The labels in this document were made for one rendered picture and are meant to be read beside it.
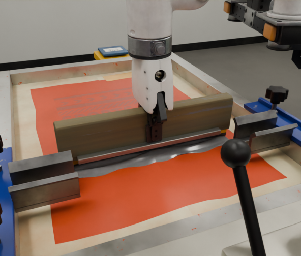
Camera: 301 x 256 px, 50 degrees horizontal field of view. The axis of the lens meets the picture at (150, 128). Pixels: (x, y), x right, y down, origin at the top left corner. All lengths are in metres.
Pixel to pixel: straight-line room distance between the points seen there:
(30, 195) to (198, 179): 0.28
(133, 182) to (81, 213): 0.11
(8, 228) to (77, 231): 0.10
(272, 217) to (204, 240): 0.09
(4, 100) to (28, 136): 0.15
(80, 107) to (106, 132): 0.28
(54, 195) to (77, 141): 0.12
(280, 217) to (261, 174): 0.22
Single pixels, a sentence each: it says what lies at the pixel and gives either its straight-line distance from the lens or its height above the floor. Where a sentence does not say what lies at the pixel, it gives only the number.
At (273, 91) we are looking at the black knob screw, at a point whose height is 1.06.
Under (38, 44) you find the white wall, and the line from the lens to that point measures 4.24.
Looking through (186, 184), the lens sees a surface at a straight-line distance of 0.58.
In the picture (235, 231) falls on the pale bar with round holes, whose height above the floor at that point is 1.04.
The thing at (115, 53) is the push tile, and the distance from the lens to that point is 1.25.
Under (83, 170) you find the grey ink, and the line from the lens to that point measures 0.61.
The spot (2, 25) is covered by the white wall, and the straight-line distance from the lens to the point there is 4.19.
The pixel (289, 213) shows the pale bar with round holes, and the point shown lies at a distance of 0.43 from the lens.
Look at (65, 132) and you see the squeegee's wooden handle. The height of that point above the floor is 1.04.
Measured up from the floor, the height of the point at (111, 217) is 0.95.
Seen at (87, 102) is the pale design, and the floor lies 0.95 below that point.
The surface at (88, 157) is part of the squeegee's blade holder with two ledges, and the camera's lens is 0.59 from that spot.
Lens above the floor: 1.32
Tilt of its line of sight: 29 degrees down
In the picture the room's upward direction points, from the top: straight up
